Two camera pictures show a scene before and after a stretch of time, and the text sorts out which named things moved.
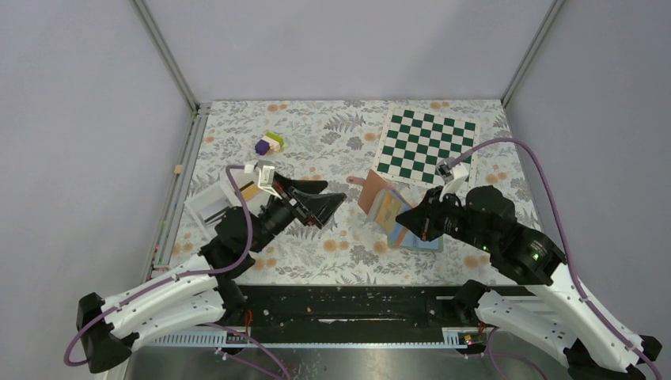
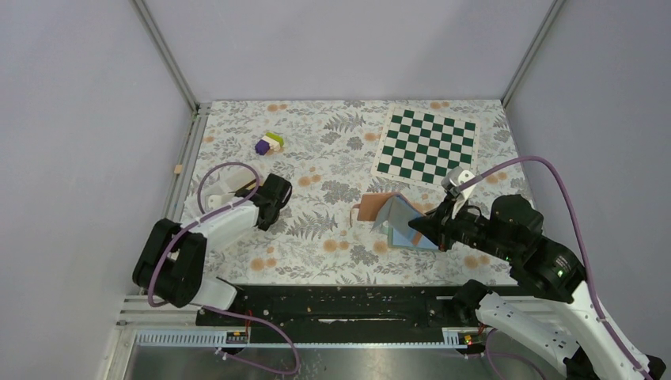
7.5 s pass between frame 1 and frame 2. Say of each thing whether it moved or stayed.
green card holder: stayed
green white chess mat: stayed
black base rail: stayed
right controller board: stayed
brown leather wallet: moved
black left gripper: moved
